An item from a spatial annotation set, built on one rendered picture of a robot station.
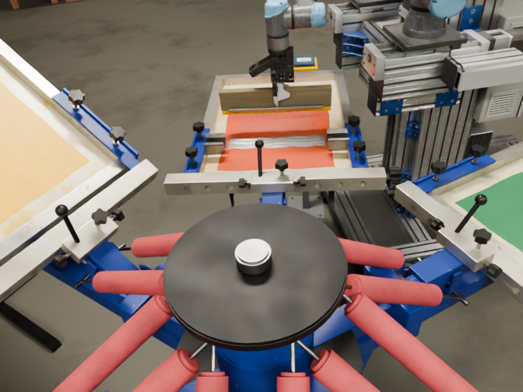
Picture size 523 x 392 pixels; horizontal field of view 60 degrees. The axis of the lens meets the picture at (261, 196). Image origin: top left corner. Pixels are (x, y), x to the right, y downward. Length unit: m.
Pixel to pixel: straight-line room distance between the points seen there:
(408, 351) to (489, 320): 1.65
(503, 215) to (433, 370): 0.74
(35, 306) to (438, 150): 2.21
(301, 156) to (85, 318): 1.47
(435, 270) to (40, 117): 1.16
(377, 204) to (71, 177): 1.71
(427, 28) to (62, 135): 1.25
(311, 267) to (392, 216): 1.78
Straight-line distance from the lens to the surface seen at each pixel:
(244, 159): 1.63
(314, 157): 1.62
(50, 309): 2.68
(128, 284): 0.97
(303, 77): 2.12
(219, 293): 0.74
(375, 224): 2.46
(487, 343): 2.38
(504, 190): 1.59
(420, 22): 1.76
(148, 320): 0.84
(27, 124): 1.48
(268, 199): 1.31
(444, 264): 1.18
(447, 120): 2.27
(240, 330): 0.69
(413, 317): 1.08
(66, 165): 1.40
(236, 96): 1.68
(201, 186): 1.42
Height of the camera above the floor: 1.89
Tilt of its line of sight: 40 degrees down
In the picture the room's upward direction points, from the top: 5 degrees counter-clockwise
